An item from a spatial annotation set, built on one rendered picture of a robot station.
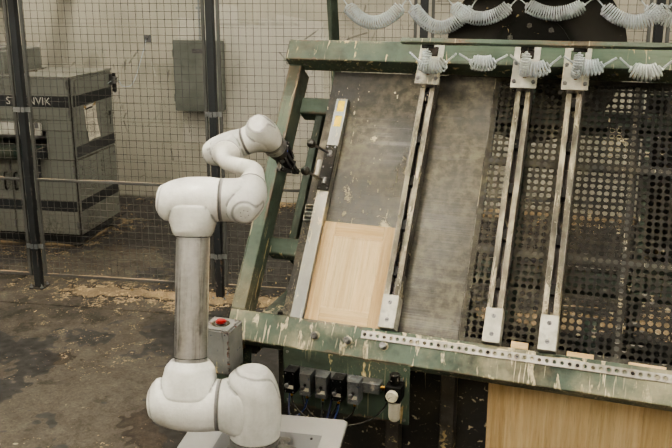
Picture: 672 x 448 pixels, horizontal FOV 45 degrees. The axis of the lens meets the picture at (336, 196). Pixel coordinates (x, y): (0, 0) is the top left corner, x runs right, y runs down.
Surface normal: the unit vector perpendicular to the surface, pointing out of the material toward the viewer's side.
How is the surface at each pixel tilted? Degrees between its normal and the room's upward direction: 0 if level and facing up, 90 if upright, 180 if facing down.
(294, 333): 55
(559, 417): 90
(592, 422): 90
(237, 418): 87
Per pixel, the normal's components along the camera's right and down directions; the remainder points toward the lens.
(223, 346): -0.33, 0.23
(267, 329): -0.28, -0.36
